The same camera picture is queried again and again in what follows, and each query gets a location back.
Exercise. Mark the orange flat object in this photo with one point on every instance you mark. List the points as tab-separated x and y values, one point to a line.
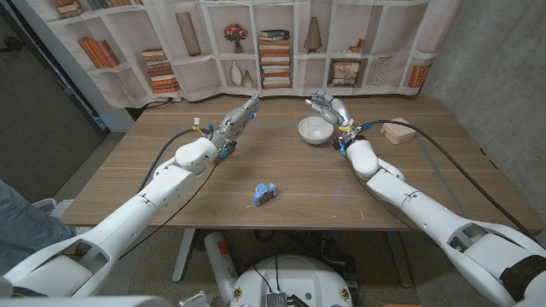
401	305

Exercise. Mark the blue toy camera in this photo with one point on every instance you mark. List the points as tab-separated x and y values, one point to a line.
264	195

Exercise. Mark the person's leg in jeans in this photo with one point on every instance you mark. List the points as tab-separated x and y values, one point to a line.
25	230

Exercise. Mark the white domed robot torso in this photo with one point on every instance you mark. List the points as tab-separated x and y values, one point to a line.
298	277

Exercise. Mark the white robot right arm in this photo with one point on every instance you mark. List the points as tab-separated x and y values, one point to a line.
426	209

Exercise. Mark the light grey chair base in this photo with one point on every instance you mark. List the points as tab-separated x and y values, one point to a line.
47	204

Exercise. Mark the white roll with orange label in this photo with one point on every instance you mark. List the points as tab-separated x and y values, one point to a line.
219	264

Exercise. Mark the silver metal bracket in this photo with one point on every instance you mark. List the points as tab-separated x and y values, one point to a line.
196	299

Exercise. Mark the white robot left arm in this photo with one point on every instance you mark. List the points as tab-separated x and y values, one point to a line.
162	192

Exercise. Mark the printed bookshelf backdrop cloth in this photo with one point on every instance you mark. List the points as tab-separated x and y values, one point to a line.
192	77

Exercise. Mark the white ceramic bowl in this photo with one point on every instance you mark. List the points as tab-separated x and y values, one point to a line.
315	134

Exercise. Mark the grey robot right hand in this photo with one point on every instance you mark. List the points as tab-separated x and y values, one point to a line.
335	113

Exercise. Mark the beige jewelry box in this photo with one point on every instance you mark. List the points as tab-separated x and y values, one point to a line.
399	131

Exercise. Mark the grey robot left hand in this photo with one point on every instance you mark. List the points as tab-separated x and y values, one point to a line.
234	123

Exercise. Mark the metal finned module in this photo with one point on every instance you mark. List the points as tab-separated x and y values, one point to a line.
276	299

